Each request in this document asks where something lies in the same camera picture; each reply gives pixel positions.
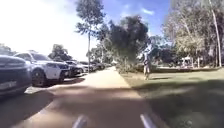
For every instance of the dark car park ground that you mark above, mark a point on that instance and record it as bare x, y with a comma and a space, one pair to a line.
16, 108

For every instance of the row of parked cars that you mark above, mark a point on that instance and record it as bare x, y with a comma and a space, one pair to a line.
95, 65

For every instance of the white car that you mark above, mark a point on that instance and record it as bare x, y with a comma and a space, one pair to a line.
46, 68

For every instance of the pale concrete kerb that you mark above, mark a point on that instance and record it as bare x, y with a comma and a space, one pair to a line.
40, 111

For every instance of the round dark tree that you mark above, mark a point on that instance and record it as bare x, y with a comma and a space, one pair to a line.
60, 52

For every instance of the robot's own part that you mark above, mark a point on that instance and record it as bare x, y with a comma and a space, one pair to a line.
79, 122
146, 121

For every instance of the dark car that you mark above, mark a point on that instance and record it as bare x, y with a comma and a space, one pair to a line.
13, 75
75, 68

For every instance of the dark bushy tree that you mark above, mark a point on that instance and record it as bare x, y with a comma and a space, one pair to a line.
128, 38

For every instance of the person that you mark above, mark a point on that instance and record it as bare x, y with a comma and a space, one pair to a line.
146, 66

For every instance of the row of tall trees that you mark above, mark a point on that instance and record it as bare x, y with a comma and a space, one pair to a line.
196, 30

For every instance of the reddish brown paved path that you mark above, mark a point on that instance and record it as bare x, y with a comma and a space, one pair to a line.
106, 100

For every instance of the green grass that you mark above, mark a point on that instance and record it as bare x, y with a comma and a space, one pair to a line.
186, 96

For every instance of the tall thin-trunked tree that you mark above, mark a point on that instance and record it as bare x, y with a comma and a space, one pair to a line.
88, 16

